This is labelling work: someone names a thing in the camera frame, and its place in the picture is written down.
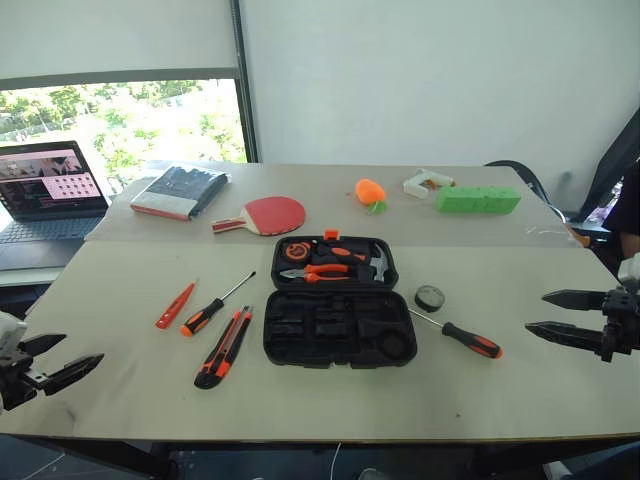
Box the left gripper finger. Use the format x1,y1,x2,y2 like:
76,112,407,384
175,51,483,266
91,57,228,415
18,333,68,358
34,352,106,397

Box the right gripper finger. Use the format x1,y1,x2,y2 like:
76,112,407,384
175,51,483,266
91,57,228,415
524,320,607,358
541,288,609,312

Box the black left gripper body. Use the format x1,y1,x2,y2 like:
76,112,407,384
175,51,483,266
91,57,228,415
0,349,47,413

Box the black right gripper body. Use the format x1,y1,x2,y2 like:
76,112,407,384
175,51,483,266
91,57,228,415
599,285,640,364

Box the long black orange screwdriver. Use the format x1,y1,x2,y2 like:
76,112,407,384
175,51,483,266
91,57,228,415
179,271,258,338
408,307,505,361

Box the orange voltage tester pen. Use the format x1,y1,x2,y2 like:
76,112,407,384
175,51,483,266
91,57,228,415
154,280,199,331

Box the black tool case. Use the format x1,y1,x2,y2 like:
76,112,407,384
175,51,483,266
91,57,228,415
262,228,419,371

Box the small orange object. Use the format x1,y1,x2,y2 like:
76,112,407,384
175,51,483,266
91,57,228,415
564,224,595,249

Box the person in black clothes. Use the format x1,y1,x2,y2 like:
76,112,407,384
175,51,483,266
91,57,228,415
601,159,640,282

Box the black open laptop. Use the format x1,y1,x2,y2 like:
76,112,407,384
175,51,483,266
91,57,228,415
0,140,112,272

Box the green rectangular block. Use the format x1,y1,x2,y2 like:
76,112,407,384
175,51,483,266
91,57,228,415
435,185,523,216

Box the black slanted stand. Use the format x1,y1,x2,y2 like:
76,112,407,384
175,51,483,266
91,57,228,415
578,106,640,222

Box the black electrical tape roll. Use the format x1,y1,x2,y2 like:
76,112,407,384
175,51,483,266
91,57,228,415
413,284,446,314

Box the black orange utility knife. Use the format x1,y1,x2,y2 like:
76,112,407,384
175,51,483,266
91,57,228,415
193,305,254,391

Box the white glue gun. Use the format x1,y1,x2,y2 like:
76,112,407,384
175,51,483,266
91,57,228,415
402,168,457,199

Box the black book in plastic wrap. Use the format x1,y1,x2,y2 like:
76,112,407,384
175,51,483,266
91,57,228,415
130,165,233,223

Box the steel claw hammer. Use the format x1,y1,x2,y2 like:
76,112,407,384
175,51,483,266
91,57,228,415
356,243,393,286

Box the orange toy carrot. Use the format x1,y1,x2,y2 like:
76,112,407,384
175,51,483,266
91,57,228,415
354,178,389,217

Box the short orange black screwdriver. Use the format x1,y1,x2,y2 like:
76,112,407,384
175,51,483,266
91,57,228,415
319,245,367,264

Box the orange black tape measure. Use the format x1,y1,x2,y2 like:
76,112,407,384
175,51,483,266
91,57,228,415
282,239,314,262

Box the red table tennis paddle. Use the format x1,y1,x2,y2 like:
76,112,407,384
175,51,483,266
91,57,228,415
209,195,307,238

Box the white roller blind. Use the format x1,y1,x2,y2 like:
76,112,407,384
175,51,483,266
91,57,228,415
0,0,239,90

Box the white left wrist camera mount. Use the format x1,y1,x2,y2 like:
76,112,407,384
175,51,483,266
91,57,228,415
0,310,29,364

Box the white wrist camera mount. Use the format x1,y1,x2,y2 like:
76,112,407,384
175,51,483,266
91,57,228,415
0,310,29,364
616,251,640,297

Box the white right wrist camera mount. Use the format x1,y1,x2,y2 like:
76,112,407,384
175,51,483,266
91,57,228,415
616,251,640,297

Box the orange handled pliers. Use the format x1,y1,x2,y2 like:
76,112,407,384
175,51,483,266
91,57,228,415
279,263,352,285

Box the white hanging cable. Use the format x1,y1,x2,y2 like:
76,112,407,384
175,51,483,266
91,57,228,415
331,440,347,480

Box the dark window frame post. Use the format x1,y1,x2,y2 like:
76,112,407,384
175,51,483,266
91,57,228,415
229,0,259,164

